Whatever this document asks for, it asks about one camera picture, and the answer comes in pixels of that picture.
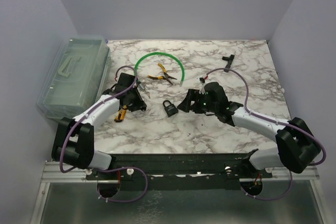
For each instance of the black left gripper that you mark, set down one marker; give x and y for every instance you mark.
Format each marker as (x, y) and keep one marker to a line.
(139, 104)

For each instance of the small silver key bunch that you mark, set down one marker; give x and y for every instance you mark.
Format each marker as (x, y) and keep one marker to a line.
(147, 93)

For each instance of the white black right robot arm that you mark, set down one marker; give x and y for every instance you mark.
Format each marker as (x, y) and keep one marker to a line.
(295, 148)

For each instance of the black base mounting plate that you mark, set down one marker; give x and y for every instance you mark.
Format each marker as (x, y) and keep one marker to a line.
(178, 171)

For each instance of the clear plastic storage box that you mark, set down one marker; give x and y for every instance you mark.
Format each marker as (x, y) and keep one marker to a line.
(76, 78)

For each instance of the black padlock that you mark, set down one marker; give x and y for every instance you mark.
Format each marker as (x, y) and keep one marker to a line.
(169, 108)

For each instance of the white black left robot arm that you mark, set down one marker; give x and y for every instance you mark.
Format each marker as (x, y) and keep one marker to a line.
(74, 140)

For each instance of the black T-shaped tool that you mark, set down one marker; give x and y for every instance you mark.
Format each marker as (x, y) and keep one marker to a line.
(229, 61)

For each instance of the yellow handled pliers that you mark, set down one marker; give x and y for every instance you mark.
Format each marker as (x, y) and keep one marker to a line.
(165, 75)

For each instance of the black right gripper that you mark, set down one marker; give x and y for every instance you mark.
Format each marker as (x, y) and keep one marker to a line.
(192, 95)

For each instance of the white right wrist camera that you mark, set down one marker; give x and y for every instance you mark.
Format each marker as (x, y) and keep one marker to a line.
(203, 83)

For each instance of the yellow utility knife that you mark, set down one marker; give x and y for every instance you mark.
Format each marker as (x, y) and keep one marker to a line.
(121, 114)

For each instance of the green cable lock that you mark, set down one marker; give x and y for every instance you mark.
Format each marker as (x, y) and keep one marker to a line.
(163, 54)

